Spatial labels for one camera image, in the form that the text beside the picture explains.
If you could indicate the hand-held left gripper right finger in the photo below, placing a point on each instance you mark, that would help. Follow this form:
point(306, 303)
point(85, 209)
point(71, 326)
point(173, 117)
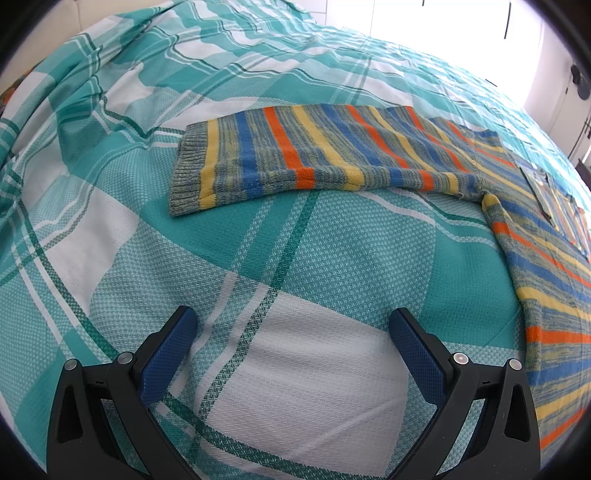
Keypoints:
point(418, 355)

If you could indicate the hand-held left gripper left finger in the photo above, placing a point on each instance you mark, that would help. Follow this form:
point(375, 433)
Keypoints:
point(168, 355)

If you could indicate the striped knit sweater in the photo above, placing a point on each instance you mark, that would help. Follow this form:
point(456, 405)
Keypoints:
point(323, 152)

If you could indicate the teal plaid bed cover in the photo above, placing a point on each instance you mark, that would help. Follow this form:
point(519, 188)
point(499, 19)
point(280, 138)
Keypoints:
point(300, 258)

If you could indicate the orange floral sheet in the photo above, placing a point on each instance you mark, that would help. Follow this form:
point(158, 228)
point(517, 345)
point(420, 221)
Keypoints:
point(10, 92)

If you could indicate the dark hats on door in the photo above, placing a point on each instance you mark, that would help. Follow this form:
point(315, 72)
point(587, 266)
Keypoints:
point(579, 78)

